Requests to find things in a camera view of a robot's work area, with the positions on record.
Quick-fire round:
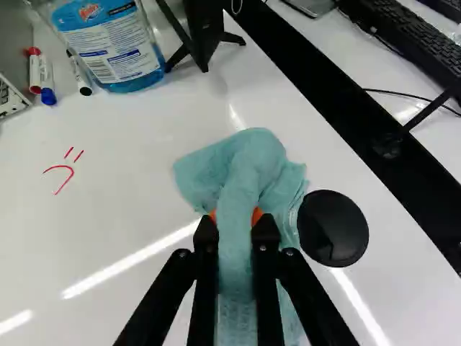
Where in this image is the blue cleaner refill pouch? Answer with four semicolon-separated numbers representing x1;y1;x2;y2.
49;0;167;94

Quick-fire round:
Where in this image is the blue whiteboard marker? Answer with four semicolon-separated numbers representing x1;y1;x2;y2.
39;56;58;106

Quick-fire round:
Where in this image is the black keyboard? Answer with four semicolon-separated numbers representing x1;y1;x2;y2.
340;0;461;86

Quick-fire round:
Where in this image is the white adjacent desk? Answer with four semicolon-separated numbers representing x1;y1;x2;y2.
268;0;461;181

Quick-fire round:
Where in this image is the green towel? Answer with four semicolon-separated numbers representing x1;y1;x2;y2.
172;127;310;346

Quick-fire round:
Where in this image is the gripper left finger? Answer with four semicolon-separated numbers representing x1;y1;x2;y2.
112;208;220;346

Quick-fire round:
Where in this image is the white table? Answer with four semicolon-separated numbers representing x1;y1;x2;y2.
0;0;461;346

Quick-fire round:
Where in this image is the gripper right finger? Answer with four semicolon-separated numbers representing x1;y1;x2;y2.
250;207;360;346

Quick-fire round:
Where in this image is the red whiteboard marker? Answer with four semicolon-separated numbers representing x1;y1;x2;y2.
24;46;42;95

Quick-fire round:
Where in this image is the black whiteboard marker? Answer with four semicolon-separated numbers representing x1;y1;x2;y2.
66;48;93;97

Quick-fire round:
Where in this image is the black monitor stand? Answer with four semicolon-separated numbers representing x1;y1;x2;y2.
155;0;247;74

